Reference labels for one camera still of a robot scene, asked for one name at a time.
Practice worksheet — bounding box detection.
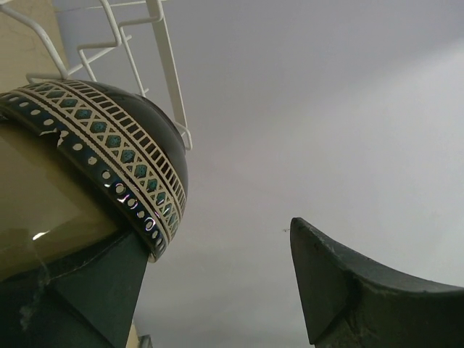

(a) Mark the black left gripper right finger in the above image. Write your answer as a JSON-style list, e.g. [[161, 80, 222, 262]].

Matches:
[[290, 217, 463, 347]]

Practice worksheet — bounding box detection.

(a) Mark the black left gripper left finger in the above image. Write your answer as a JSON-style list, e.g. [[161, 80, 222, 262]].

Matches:
[[1, 231, 149, 347]]

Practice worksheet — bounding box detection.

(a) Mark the beige bowl dark rim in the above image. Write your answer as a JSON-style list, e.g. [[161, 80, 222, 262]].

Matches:
[[1, 80, 189, 279]]

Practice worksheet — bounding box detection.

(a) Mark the white wire dish rack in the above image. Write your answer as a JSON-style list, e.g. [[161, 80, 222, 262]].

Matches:
[[0, 0, 193, 152]]

